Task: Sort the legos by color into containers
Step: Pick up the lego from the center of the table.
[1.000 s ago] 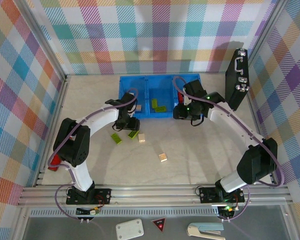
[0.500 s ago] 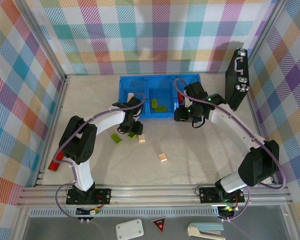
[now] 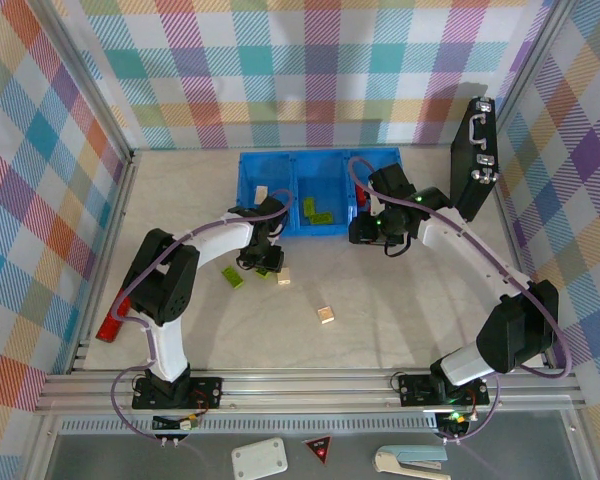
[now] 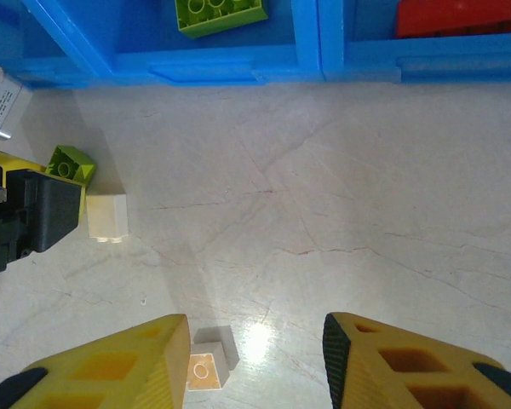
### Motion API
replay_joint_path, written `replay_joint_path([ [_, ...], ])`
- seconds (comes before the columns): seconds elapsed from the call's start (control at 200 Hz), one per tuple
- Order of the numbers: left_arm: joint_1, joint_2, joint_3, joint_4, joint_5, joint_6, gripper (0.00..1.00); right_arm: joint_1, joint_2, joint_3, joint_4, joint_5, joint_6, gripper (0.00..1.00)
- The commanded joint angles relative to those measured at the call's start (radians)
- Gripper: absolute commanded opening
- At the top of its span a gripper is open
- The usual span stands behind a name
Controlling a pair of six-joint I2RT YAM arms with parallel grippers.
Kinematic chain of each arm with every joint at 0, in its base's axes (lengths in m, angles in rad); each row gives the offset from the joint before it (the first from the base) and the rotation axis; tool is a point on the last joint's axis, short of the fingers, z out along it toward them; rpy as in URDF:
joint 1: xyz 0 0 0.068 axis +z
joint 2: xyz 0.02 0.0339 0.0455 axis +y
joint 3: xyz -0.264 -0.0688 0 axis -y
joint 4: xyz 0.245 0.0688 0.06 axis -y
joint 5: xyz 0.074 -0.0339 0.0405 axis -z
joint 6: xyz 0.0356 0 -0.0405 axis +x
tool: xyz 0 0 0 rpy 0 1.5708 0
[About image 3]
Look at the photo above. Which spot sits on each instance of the light blue stapler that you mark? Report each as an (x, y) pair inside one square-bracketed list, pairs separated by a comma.
[(410, 457)]

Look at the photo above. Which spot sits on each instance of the blue three-compartment bin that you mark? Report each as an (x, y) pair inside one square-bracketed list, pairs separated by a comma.
[(270, 170)]

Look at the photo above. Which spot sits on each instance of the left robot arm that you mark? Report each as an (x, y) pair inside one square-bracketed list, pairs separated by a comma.
[(220, 242)]

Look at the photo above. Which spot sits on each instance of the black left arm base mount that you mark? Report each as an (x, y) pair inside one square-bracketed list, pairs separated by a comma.
[(200, 392)]

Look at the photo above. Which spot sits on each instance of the aluminium extrusion frame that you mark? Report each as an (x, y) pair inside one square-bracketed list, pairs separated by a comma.
[(305, 390)]

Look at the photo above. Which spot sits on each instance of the red triangle button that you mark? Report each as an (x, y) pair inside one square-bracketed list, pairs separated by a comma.
[(319, 447)]

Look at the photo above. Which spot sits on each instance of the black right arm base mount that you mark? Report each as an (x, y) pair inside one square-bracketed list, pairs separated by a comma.
[(415, 390)]

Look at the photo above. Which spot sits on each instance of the black briefcase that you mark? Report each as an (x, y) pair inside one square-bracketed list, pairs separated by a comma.
[(467, 165)]

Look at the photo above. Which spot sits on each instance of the green lego brick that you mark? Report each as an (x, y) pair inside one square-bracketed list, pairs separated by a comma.
[(321, 218), (232, 277), (263, 273), (308, 206)]

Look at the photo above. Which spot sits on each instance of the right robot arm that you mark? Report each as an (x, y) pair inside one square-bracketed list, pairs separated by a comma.
[(460, 245)]

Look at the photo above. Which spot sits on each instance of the white plastic plate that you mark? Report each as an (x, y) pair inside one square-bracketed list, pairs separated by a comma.
[(258, 457)]

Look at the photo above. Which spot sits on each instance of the long white lego brick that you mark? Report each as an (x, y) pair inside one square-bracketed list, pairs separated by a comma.
[(261, 195)]

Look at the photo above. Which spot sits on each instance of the small white lego brick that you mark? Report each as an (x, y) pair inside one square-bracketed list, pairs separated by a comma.
[(326, 315), (283, 276)]

